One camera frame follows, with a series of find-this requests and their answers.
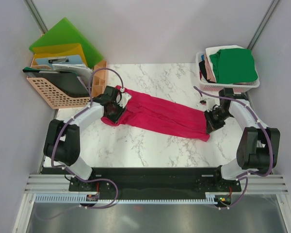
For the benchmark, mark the blue clipboard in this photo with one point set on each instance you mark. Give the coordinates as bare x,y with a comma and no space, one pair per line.
66,60

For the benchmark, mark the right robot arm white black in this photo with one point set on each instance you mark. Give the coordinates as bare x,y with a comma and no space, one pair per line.
258,148

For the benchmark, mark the white paper documents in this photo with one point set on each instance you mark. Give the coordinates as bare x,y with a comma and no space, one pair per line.
81,71

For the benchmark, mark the peach perforated file organizer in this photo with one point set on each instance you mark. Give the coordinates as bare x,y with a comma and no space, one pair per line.
57,99

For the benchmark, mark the white t shirt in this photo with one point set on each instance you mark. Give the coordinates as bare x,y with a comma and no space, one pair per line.
210,62

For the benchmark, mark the black folder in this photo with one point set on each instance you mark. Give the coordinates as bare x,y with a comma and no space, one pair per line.
68,82

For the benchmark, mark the green plastic folder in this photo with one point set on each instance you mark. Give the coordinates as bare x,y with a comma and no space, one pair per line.
64,32

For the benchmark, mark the aluminium frame rail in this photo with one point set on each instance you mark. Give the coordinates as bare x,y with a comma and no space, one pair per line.
272,184

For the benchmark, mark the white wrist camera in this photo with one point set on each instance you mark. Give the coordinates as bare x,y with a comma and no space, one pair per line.
209,103
124,97

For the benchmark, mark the aluminium corner post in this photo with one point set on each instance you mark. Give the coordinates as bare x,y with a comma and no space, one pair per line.
36,15
263,23

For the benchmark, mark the white slotted cable duct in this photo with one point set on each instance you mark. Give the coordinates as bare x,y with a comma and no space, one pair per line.
93,199

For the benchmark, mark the green t shirt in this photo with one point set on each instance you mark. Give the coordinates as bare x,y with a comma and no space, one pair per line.
232,66

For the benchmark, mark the black t shirt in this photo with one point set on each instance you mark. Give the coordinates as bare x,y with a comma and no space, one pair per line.
203,70

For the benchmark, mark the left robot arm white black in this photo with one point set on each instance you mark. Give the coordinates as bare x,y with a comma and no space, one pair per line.
63,144

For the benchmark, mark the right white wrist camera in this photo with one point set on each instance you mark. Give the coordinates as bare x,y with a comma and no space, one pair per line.
209,103

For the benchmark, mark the yellow plastic folder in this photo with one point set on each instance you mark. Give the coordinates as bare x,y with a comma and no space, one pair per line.
59,50

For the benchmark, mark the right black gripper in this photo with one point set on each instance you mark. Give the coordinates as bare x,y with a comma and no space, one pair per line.
212,126

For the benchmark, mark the white plastic laundry basket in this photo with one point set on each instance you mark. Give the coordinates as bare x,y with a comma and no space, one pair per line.
205,86

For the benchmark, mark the right aluminium corner post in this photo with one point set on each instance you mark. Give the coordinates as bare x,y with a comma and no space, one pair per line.
263,23

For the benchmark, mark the pink red t shirt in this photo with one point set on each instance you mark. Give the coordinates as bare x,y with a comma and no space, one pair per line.
162,116

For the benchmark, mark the beige t shirt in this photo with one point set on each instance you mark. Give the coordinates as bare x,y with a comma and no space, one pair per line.
210,76

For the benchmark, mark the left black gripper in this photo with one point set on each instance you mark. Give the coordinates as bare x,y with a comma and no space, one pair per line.
115,119

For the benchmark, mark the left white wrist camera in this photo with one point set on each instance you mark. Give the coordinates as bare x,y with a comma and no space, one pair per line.
124,97

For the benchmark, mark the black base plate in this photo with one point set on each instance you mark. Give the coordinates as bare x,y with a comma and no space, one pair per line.
155,183

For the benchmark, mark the left aluminium corner post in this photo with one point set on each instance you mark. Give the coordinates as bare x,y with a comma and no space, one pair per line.
36,15

